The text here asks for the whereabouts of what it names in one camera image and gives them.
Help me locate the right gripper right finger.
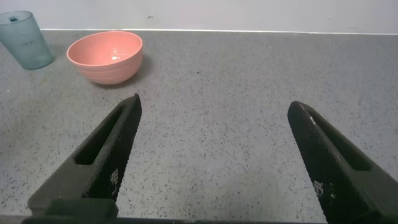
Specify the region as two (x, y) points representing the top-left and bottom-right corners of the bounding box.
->
(287, 100), (398, 224)

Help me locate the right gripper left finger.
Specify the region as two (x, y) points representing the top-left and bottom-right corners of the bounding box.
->
(27, 93), (143, 218)

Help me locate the translucent teal ribbed cup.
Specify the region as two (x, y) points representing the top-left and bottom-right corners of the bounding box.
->
(0, 10), (55, 70)

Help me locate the pink bowl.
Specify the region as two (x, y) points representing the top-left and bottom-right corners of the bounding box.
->
(66, 30), (144, 85)

